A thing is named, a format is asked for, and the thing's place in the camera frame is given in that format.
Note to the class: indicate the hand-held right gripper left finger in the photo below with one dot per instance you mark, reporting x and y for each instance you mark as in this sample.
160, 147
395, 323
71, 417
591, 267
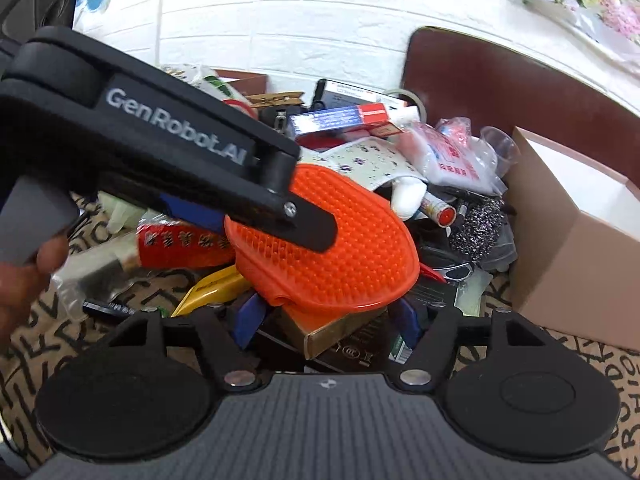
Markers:
247, 320

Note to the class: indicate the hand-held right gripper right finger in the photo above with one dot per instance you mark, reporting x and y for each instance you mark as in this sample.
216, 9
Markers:
406, 322

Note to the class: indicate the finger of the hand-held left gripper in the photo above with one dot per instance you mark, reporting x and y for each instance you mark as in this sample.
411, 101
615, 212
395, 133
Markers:
300, 215

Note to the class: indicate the orange silicone brush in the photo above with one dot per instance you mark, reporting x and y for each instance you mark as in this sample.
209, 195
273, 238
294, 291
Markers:
360, 255

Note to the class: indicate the person's left hand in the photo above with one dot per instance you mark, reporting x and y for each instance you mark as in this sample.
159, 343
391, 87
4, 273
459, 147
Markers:
30, 285

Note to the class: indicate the yellow tube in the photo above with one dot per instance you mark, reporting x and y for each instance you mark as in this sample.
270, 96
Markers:
215, 287

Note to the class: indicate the black product box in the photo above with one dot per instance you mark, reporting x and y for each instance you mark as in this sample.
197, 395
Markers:
360, 350

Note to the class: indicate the green and white packet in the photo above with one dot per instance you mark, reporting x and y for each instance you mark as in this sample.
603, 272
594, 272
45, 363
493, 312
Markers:
215, 87

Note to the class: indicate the black sunglasses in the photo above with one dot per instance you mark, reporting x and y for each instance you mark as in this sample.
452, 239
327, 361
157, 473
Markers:
455, 270

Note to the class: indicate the gold box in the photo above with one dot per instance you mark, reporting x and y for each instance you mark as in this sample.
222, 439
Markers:
330, 332

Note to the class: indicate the floral shoe insole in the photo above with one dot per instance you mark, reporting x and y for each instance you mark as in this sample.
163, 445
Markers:
365, 160

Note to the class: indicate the red snack packet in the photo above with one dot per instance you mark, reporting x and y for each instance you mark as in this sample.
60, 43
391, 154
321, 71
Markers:
185, 242

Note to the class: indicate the green transparent plastic jug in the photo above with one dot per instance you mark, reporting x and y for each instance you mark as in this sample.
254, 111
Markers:
122, 210

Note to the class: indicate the blue and red toothpaste box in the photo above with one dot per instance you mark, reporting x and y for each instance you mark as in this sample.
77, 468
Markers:
340, 117

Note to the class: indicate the white squeeze tube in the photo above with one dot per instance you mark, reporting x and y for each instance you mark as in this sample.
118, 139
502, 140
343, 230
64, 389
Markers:
407, 200

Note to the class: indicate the red capped stick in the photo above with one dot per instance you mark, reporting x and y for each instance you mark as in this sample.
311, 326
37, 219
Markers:
440, 212

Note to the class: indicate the wooden clothespin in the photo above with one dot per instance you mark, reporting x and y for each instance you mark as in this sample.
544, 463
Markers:
275, 99

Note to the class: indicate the steel wool scourer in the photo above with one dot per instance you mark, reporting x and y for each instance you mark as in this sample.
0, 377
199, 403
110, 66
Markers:
477, 227

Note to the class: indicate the black and white box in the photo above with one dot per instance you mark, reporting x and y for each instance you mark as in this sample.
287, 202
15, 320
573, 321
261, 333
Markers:
350, 92

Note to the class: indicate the black marker pen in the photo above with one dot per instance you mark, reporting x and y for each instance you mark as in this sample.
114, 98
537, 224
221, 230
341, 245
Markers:
107, 307

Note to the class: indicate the clear bag with red print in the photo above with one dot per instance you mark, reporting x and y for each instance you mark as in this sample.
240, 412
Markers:
450, 155

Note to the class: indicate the clear plastic bag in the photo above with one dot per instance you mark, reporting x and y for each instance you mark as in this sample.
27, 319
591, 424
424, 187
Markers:
90, 275

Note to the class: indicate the clear tape roll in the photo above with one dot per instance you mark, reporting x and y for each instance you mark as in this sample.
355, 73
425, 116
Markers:
417, 100

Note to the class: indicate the open brown cardboard box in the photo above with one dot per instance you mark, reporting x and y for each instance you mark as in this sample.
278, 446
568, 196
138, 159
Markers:
575, 250

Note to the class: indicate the clear plastic cup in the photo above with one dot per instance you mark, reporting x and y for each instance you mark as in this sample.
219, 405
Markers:
497, 147

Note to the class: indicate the letter print cloth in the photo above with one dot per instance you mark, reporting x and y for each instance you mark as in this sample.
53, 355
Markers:
615, 375

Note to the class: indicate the dark brown chair back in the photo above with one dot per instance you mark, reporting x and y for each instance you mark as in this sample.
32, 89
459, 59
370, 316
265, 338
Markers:
500, 85

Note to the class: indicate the floral wall poster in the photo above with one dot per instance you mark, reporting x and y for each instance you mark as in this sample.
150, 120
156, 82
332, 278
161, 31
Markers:
590, 5

